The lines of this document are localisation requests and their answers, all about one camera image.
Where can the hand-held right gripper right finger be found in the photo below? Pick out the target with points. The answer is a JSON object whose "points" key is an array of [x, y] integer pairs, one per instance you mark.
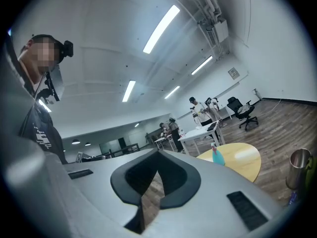
{"points": [[210, 182]]}

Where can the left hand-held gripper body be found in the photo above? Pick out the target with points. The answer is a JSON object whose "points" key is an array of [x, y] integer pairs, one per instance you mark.
{"points": [[79, 157]]}

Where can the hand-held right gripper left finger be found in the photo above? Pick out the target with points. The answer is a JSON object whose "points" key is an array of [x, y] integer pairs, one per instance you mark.
{"points": [[99, 177]]}

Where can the teal spray bottle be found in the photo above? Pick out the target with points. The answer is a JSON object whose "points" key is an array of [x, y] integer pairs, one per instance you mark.
{"points": [[219, 160]]}

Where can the yellow round table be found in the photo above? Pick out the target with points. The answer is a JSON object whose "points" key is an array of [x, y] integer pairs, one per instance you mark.
{"points": [[237, 160]]}

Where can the black stair railing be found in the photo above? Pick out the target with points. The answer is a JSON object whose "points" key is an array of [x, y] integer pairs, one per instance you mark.
{"points": [[126, 149]]}

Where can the person's black shirt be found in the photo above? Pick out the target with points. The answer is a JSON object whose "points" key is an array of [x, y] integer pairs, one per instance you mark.
{"points": [[42, 130]]}

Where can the white rectangular table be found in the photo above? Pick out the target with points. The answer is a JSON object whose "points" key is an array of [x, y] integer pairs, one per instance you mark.
{"points": [[195, 134]]}

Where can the white tissue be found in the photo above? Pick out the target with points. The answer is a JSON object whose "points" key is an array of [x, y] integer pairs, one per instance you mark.
{"points": [[198, 128]]}

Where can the black keyboard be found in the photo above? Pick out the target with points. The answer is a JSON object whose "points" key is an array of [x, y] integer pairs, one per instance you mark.
{"points": [[212, 126]]}

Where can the white folding table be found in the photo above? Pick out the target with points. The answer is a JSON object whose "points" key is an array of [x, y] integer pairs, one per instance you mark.
{"points": [[162, 139]]}

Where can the white desk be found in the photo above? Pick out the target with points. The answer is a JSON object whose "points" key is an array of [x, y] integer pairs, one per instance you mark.
{"points": [[225, 111]]}

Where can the dark chest-mounted plate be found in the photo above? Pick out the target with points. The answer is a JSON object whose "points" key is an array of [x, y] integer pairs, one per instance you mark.
{"points": [[58, 83]]}

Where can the grey garment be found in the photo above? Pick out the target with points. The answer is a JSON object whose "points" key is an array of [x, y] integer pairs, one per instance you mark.
{"points": [[245, 108]]}

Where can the black office chair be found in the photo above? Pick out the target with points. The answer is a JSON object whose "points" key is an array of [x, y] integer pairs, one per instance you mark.
{"points": [[235, 104]]}

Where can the blue packet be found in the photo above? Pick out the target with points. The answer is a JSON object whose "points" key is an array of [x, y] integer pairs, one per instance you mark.
{"points": [[293, 198]]}

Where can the metal trash bin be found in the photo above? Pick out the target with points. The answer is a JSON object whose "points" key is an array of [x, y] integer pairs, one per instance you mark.
{"points": [[298, 167]]}

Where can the green black backpack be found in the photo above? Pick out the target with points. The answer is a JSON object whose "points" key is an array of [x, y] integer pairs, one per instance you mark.
{"points": [[309, 175]]}

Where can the person's head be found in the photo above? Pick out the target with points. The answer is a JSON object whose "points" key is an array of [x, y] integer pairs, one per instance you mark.
{"points": [[32, 58]]}

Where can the white ceiling air conditioner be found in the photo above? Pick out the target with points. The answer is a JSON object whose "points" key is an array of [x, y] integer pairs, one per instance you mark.
{"points": [[220, 31]]}

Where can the white wall-mounted device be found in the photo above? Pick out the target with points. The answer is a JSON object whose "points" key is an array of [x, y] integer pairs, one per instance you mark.
{"points": [[256, 93]]}

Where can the black head-mounted camera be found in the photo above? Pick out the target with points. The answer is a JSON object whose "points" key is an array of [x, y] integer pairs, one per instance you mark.
{"points": [[67, 49]]}

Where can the grey wall electrical panel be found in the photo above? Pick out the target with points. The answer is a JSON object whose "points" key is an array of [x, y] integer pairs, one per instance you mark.
{"points": [[234, 73]]}

